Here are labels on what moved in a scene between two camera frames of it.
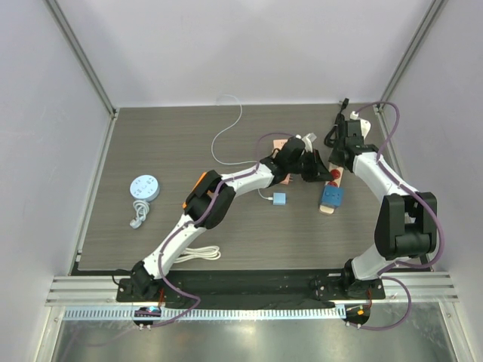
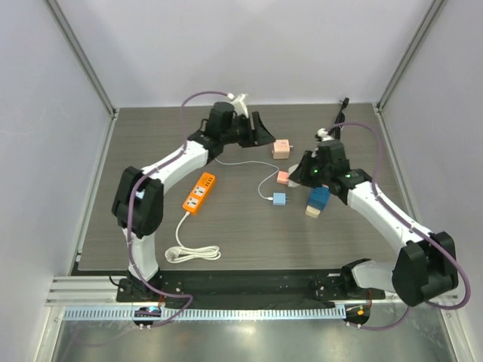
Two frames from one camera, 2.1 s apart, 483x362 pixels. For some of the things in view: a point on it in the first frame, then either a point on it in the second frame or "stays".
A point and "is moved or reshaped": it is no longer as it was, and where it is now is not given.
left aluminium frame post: x=70 y=36 stays
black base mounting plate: x=258 y=288 stays
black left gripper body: x=309 y=167 -> x=240 y=131
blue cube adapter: x=333 y=196 is moved or reshaped
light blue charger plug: x=279 y=198 stays
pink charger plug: x=287 y=179 stays
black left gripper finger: x=323 y=173 -> x=262 y=136
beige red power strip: x=337 y=172 is moved or reshaped
